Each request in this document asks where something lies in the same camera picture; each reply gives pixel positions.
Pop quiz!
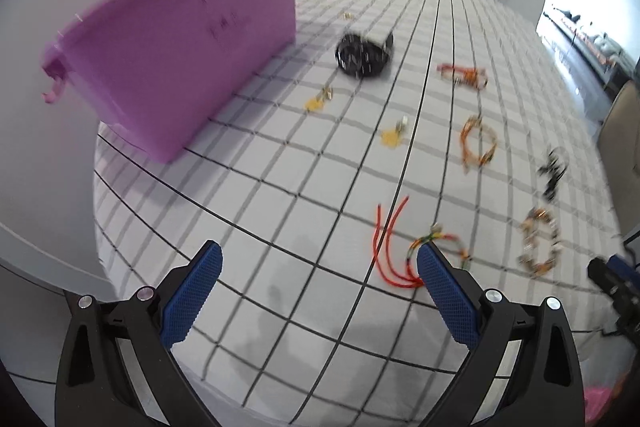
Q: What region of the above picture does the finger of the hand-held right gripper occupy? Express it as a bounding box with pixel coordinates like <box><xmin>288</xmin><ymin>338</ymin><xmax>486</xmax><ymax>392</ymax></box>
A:
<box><xmin>587</xmin><ymin>258</ymin><xmax>640</xmax><ymax>308</ymax></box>
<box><xmin>606</xmin><ymin>254</ymin><xmax>640</xmax><ymax>272</ymax></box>

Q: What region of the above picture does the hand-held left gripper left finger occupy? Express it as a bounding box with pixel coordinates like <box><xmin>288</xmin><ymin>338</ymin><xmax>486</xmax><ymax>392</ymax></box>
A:
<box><xmin>55</xmin><ymin>240</ymin><xmax>236</xmax><ymax>427</ymax></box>

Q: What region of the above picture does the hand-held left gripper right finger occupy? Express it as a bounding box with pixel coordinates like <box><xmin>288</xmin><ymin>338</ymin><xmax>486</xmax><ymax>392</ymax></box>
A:
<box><xmin>416</xmin><ymin>241</ymin><xmax>586</xmax><ymax>427</ymax></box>

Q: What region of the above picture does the beaded bracelet with red cords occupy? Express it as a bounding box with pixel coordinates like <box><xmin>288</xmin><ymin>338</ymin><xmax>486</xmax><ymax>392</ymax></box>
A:
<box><xmin>374</xmin><ymin>194</ymin><xmax>473</xmax><ymax>290</ymax></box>

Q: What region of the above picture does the brown beaded bracelet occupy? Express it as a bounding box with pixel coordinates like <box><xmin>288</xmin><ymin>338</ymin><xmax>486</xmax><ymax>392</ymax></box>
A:
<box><xmin>517</xmin><ymin>207</ymin><xmax>562</xmax><ymax>279</ymax></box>

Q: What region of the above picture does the black beaded bracelet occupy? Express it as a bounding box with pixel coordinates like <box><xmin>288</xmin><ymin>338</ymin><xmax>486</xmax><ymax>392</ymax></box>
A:
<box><xmin>537</xmin><ymin>146</ymin><xmax>568</xmax><ymax>202</ymax></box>

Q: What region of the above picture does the orange beaded bracelet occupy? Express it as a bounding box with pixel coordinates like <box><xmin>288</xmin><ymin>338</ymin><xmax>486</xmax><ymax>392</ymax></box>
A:
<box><xmin>459</xmin><ymin>116</ymin><xmax>500</xmax><ymax>174</ymax></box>

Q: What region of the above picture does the gold leaf earring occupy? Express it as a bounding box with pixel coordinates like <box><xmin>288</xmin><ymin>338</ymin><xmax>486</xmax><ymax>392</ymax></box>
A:
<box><xmin>304</xmin><ymin>87</ymin><xmax>335</xmax><ymax>112</ymax></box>
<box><xmin>380</xmin><ymin>117</ymin><xmax>410</xmax><ymax>148</ymax></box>

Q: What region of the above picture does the red and orange bracelet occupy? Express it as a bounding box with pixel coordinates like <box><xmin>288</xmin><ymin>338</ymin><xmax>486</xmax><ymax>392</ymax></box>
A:
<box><xmin>436</xmin><ymin>63</ymin><xmax>490</xmax><ymax>92</ymax></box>

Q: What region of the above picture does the purple plastic bin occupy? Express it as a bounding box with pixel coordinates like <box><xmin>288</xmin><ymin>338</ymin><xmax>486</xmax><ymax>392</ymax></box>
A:
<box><xmin>41</xmin><ymin>0</ymin><xmax>307</xmax><ymax>165</ymax></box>

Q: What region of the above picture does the black wrist watch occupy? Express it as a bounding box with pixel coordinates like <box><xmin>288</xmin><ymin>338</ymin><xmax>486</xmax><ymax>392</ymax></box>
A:
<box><xmin>334</xmin><ymin>29</ymin><xmax>396</xmax><ymax>80</ymax></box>

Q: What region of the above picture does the pink cloth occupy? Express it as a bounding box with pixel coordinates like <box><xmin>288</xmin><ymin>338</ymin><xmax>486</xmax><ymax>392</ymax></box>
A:
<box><xmin>584</xmin><ymin>386</ymin><xmax>619</xmax><ymax>427</ymax></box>

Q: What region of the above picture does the white checked tablecloth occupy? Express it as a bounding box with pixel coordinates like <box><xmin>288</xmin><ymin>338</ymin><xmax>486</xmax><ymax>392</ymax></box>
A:
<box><xmin>92</xmin><ymin>0</ymin><xmax>631</xmax><ymax>410</ymax></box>

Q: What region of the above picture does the beige chair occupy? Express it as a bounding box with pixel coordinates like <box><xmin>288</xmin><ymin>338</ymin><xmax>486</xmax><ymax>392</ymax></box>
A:
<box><xmin>597</xmin><ymin>79</ymin><xmax>640</xmax><ymax>188</ymax></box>

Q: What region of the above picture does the grey sofa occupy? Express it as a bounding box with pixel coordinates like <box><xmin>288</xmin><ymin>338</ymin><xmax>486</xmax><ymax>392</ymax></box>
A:
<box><xmin>575</xmin><ymin>22</ymin><xmax>637</xmax><ymax>82</ymax></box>

